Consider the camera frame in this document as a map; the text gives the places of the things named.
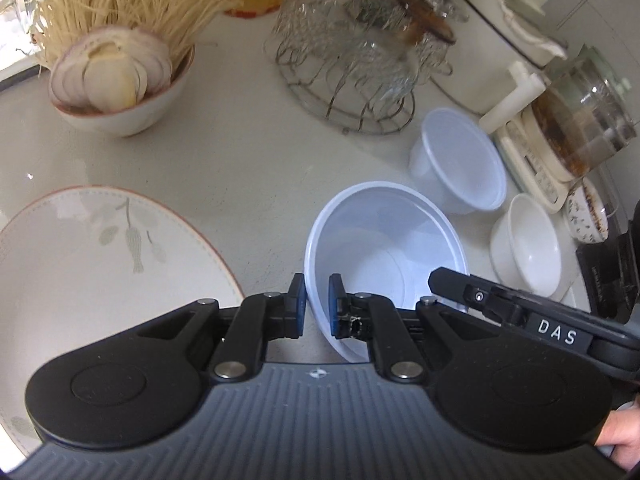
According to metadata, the set of patterned glass cups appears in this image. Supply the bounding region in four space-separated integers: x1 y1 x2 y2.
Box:
265 0 472 112

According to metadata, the person's right hand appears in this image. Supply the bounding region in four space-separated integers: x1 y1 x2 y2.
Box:
596 397 640 472

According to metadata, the glass electric kettle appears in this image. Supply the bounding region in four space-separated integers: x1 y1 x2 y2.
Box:
530 45 639 182

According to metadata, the white electric cooking pot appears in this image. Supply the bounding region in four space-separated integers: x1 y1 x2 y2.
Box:
430 0 569 131

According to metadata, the garlic head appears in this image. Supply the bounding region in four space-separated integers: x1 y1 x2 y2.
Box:
50 26 174 111

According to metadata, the drain tray with glasses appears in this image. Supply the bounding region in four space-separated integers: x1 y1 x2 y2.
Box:
0 0 57 92

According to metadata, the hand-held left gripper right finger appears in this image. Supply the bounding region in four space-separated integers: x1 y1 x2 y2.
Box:
327 274 502 386

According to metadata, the wire cup rack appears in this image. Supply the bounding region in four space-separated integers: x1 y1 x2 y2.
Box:
273 0 454 136

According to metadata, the white kettle base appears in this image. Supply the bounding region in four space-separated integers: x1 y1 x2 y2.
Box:
492 110 607 214

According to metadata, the printed bowl with grains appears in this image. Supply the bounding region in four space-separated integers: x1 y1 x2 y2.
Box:
563 177 610 245

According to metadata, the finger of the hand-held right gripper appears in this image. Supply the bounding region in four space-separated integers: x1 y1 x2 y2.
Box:
428 266 527 329

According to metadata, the pale blue plastic bowl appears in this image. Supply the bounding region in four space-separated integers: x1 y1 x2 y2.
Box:
408 107 508 214
304 182 471 364

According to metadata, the white bowl with red rim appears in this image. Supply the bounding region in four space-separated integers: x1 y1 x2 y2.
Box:
47 42 196 137

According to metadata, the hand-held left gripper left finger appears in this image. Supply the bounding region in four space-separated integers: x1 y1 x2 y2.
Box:
135 273 308 386

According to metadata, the large leaf print ceramic plate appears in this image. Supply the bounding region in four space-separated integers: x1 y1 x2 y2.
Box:
0 186 246 462

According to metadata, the white ceramic bowl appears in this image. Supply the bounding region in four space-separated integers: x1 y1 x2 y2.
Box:
490 193 562 296

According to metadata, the black cooktop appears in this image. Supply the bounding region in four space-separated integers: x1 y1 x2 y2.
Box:
575 232 640 324

